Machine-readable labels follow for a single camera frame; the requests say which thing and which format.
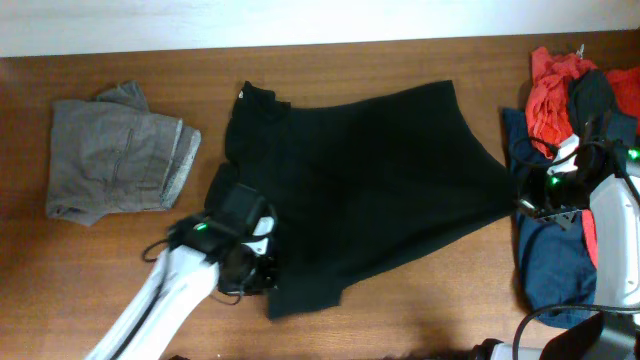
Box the black t-shirt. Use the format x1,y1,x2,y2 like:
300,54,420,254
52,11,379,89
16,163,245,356
225,81,517,320

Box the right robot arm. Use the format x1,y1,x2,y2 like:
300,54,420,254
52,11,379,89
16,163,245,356
469,141,639,359

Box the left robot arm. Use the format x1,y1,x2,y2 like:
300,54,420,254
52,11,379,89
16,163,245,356
86,215,277,360

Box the navy blue garment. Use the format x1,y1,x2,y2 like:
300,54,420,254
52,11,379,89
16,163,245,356
502,107,601,330

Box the red mesh garment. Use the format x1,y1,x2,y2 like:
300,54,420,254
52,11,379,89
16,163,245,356
525,47,639,265

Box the black garment in pile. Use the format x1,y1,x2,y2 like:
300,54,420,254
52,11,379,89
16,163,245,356
567,70,638,147

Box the grey folded shorts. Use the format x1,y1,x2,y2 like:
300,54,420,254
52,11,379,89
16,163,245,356
46,81,201,226

